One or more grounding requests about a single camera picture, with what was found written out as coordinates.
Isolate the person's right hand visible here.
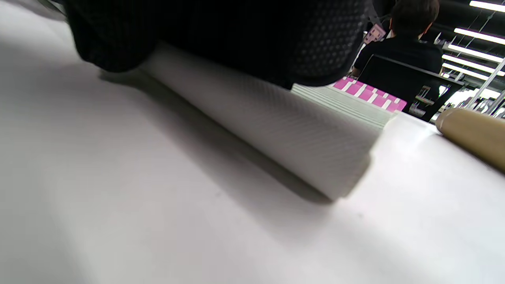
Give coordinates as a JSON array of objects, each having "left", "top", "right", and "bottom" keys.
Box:
[{"left": 63, "top": 0, "right": 373, "bottom": 90}]

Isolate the green striped mouse pad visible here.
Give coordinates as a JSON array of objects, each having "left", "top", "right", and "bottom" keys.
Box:
[
  {"left": 341, "top": 76, "right": 408, "bottom": 108},
  {"left": 138, "top": 41, "right": 403, "bottom": 202}
]

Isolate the brown cardboard mailing tube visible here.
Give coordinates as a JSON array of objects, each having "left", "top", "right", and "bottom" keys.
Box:
[{"left": 435, "top": 108, "right": 505, "bottom": 174}]

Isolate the ceiling light strip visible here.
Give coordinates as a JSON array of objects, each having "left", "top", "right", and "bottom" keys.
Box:
[
  {"left": 469, "top": 0, "right": 505, "bottom": 13},
  {"left": 454, "top": 27, "right": 505, "bottom": 46},
  {"left": 441, "top": 53, "right": 505, "bottom": 77},
  {"left": 448, "top": 43, "right": 505, "bottom": 64}
]

